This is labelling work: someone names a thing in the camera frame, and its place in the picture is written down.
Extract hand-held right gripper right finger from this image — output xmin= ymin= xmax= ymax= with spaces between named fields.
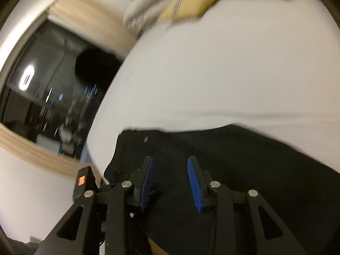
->
xmin=187 ymin=156 xmax=306 ymax=255

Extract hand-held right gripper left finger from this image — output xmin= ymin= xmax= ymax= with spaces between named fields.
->
xmin=34 ymin=156 xmax=160 ymax=255

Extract black pants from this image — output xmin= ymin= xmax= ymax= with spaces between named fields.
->
xmin=103 ymin=124 xmax=340 ymax=255

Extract cream curtain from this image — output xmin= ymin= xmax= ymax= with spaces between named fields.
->
xmin=49 ymin=0 xmax=138 ymax=58
xmin=0 ymin=125 xmax=94 ymax=178

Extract white bed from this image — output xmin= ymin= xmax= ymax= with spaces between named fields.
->
xmin=85 ymin=0 xmax=340 ymax=184

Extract dark window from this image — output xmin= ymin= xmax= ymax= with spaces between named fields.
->
xmin=0 ymin=20 xmax=128 ymax=163

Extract folded beige duvet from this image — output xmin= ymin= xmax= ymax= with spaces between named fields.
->
xmin=123 ymin=0 xmax=204 ymax=30

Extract yellow cushion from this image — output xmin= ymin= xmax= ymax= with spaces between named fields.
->
xmin=158 ymin=0 xmax=227 ymax=22

